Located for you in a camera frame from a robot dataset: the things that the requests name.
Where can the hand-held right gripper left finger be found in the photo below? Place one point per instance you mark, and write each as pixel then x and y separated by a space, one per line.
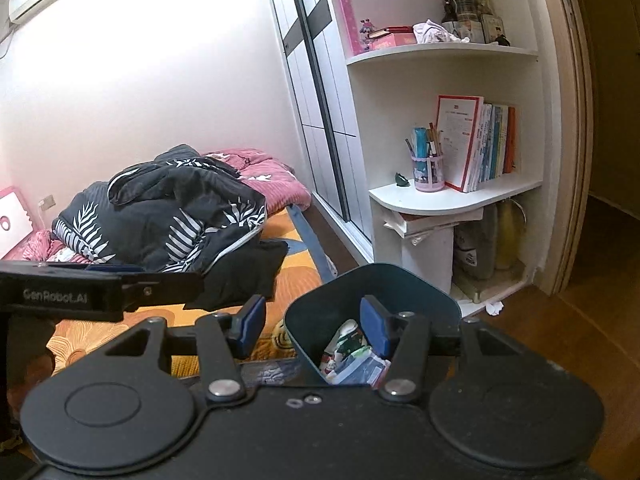
pixel 251 327

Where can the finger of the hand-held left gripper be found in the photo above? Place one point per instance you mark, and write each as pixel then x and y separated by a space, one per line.
pixel 170 287
pixel 115 268

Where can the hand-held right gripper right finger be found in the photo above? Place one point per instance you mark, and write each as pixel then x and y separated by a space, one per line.
pixel 376 327

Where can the white green snack packet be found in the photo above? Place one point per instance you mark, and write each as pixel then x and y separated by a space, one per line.
pixel 346 337

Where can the blue white plastic packet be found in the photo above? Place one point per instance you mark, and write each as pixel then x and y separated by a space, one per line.
pixel 362 367

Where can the dark teal trash bin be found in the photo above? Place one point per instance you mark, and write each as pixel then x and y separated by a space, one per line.
pixel 310 330

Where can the black cloth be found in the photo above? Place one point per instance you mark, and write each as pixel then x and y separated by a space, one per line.
pixel 245 272

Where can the bed with orange floral bedspread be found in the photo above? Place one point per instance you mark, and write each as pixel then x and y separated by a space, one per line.
pixel 300 280

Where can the dark leaf-print quilt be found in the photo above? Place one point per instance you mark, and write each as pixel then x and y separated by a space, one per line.
pixel 165 210

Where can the white box under shelf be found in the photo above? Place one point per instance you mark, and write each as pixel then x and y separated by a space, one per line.
pixel 430 265

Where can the pink white device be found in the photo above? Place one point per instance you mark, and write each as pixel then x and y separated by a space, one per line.
pixel 14 222

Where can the white tissue on floor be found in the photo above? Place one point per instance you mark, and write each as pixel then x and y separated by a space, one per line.
pixel 493 308

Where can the stack of white papers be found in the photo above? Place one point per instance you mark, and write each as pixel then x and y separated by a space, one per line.
pixel 430 220

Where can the grey bag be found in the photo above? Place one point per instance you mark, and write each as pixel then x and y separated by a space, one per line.
pixel 475 245

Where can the small green figure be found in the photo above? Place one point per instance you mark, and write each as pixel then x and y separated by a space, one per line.
pixel 402 180

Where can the pink pen holder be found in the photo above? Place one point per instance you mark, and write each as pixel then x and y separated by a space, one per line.
pixel 428 175

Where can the yellow bottle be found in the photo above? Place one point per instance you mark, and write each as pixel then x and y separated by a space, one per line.
pixel 509 235

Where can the red bordered book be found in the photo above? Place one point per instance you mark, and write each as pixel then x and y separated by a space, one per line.
pixel 457 142

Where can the row of books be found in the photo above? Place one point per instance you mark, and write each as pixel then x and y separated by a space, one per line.
pixel 497 142

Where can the white shelf unit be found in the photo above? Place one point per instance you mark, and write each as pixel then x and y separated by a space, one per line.
pixel 390 85

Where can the white wardrobe doors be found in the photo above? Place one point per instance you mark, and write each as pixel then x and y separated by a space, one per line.
pixel 305 85

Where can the pink box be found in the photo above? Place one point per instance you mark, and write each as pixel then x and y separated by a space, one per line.
pixel 395 39

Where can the white crumpled cloth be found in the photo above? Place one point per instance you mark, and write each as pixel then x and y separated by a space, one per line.
pixel 434 32

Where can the pink framed whiteboard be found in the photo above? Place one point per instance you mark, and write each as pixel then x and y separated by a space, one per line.
pixel 395 5

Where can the cluster of bottles and boxes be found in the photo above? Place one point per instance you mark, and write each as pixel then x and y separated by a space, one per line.
pixel 475 15

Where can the wall socket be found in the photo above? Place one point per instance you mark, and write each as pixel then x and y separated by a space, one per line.
pixel 47 203

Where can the wooden door frame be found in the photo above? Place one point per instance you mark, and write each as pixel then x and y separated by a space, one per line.
pixel 572 135

